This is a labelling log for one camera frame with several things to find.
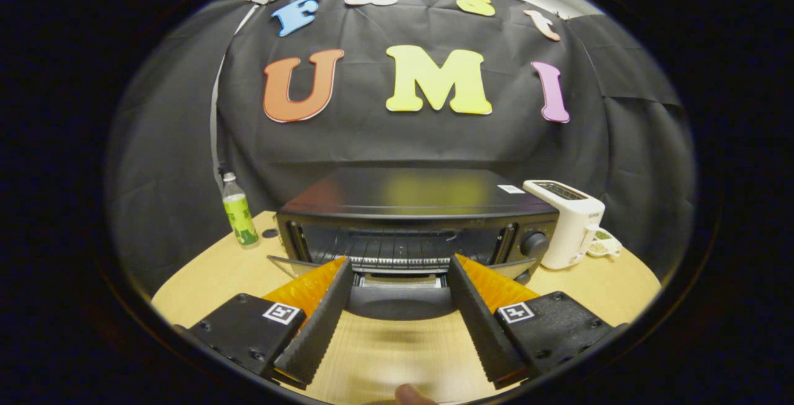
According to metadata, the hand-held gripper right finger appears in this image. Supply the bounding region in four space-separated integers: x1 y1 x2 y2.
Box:
447 254 628 391

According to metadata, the black backdrop cloth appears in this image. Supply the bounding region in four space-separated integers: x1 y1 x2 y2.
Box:
105 0 697 297

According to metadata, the white toaster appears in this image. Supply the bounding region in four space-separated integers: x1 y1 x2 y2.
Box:
523 179 605 270

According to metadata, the black toaster oven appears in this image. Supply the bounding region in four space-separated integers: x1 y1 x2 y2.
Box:
267 167 560 322

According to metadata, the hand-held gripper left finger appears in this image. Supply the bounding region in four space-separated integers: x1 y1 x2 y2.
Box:
174 256 354 391

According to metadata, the white divided snack dish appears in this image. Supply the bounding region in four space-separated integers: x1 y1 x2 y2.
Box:
586 226 623 258

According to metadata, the green label water bottle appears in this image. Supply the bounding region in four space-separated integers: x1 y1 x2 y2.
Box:
221 172 260 247

